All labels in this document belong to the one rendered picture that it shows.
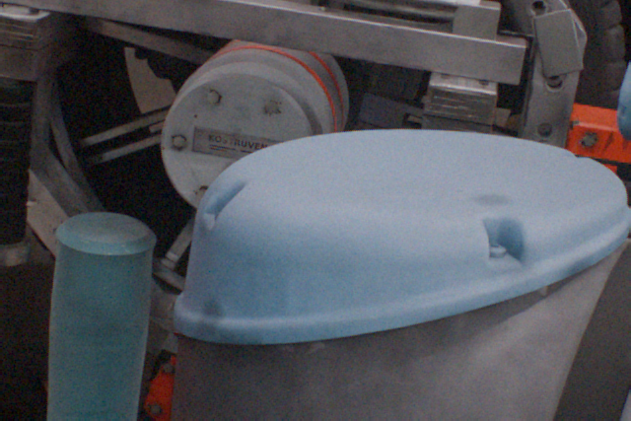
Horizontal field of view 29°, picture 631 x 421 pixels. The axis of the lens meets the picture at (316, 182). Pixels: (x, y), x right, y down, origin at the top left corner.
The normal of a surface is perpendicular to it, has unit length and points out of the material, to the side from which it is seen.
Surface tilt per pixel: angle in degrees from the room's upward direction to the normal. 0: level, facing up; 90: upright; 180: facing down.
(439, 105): 90
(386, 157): 8
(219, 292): 87
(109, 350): 90
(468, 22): 90
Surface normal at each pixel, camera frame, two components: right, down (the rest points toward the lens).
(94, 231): 0.13, -0.94
